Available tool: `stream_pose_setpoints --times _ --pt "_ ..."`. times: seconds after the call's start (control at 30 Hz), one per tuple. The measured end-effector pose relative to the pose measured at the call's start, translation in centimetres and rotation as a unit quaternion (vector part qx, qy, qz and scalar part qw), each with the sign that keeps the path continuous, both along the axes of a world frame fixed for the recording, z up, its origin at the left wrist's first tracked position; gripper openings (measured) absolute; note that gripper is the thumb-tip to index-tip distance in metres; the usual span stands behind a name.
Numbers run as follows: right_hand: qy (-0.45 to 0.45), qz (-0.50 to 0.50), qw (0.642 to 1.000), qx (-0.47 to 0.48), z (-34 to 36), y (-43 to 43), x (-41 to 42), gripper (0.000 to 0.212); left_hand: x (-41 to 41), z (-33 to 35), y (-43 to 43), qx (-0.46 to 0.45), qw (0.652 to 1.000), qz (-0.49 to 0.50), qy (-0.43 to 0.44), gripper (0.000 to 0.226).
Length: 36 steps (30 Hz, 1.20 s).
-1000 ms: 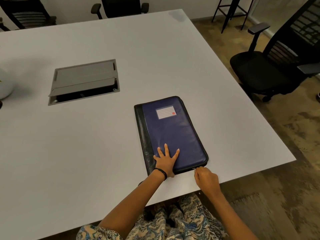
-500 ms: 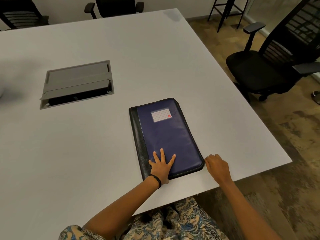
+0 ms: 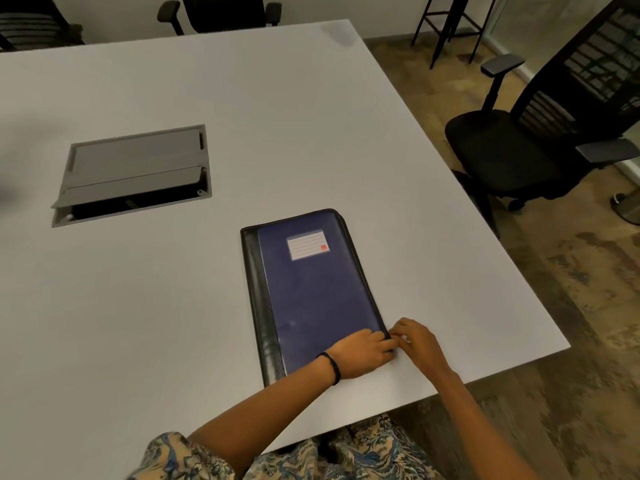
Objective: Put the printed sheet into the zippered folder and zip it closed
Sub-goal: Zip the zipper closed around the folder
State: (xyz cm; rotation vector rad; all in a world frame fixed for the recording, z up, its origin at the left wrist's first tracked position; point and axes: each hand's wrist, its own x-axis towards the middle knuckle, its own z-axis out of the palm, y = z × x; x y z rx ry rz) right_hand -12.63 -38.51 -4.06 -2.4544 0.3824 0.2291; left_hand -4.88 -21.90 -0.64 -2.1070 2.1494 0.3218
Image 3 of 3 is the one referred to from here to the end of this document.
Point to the black mesh-back office chair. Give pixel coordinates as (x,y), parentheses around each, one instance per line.
(500,149)

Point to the person's left fingers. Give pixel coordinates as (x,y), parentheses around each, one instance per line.
(384,342)

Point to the person's left forearm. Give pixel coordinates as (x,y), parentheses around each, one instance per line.
(270,407)

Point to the black wristband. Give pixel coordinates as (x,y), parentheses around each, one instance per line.
(334,367)

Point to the blue zip folder black spine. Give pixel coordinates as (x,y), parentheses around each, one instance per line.
(315,289)

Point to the person's right hand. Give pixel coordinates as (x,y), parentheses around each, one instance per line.
(422,344)

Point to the person's patterned floral clothing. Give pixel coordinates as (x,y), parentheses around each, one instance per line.
(370,454)

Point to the grey metal floor fixture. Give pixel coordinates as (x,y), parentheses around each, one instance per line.
(627,207)

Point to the black metal bar stool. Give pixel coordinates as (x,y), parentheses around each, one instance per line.
(452,19)

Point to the person's left hand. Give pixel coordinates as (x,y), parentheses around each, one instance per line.
(357,354)

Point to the person's right forearm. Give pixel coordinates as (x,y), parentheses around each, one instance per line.
(480,424)

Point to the person's right fingers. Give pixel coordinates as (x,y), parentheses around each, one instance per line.
(401,332)

